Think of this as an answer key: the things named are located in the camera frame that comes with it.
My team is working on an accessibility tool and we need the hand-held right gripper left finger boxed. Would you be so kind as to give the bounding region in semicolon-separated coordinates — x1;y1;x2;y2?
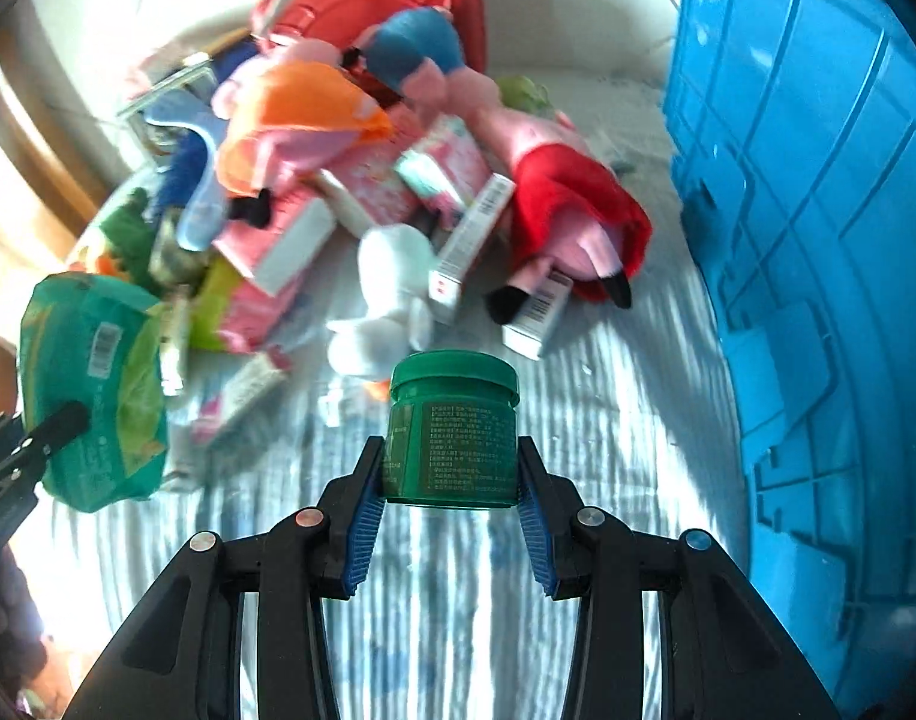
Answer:
64;435;389;720

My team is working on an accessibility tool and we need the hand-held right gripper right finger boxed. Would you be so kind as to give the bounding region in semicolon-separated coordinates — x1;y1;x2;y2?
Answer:
516;435;841;720

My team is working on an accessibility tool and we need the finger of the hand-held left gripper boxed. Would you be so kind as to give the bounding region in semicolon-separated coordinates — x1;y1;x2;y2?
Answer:
19;400;91;460

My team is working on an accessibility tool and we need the green wipes pack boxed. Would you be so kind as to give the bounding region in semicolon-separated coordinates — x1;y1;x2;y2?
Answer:
17;272;172;515

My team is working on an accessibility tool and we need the green plastic jar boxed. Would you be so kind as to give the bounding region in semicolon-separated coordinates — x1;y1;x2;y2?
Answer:
386;350;522;509

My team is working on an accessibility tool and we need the small white box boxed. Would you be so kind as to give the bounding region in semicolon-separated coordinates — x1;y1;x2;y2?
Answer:
191;352;294;445

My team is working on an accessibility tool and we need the white bird plush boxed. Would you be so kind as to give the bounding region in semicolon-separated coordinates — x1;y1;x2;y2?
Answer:
326;223;459;400

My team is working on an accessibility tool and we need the blue plastic crate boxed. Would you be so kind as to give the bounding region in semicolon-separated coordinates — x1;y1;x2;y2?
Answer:
663;0;916;720

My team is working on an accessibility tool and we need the striped bed sheet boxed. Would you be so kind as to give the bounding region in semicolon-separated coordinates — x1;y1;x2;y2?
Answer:
53;67;751;720

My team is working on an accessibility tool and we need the grey striped folded pack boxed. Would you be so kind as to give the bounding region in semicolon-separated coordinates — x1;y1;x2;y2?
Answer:
149;210;204;287

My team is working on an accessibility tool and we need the duck plush green frog hood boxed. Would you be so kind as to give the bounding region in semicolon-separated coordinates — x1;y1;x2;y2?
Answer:
68;186;163;278

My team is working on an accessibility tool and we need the white barcode box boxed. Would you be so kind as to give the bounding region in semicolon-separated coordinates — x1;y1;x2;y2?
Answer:
501;272;576;361

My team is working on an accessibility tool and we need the pink and lime pack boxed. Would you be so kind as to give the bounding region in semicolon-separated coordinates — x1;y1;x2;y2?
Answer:
190;253;313;355

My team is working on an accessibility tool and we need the blue plastic boomerang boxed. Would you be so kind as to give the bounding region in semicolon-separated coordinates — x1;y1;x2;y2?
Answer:
141;101;228;252

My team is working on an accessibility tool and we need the long white box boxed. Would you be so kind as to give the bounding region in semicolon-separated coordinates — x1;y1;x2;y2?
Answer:
426;172;517;325

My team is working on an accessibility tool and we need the pig plush red dress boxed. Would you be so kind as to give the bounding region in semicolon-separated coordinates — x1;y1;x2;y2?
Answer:
458;75;654;325

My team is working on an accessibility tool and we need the pink floral tissue pack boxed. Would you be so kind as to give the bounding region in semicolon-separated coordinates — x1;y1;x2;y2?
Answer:
315;114;498;235

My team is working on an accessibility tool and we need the teal and pink pack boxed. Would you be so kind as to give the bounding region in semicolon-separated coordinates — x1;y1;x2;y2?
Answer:
394;148;474;220

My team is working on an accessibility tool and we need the small pink tissue pack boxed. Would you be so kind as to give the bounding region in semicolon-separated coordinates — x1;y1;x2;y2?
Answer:
124;41;196;95

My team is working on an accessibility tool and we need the black gift box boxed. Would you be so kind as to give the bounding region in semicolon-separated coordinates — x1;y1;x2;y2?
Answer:
116;60;220;140

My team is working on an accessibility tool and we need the pig plush orange dress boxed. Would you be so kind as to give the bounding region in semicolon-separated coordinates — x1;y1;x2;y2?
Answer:
212;37;395;230

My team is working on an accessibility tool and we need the small green plush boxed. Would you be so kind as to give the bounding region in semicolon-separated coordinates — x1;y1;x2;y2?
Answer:
497;75;555;112

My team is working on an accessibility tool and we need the pig plush blue shirt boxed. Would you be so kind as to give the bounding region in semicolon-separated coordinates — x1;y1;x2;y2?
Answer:
353;6;504;110

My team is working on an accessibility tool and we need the wooden wall trim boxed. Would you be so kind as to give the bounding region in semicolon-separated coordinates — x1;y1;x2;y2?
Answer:
0;37;121;263

